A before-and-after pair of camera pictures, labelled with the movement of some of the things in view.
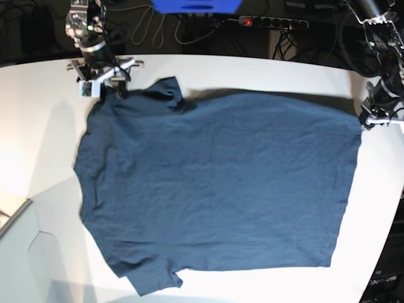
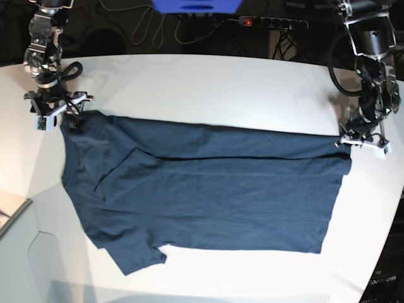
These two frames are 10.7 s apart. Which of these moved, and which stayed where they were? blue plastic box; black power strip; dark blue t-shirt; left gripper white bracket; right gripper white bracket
Moved: left gripper white bracket; right gripper white bracket; dark blue t-shirt
Stayed: blue plastic box; black power strip
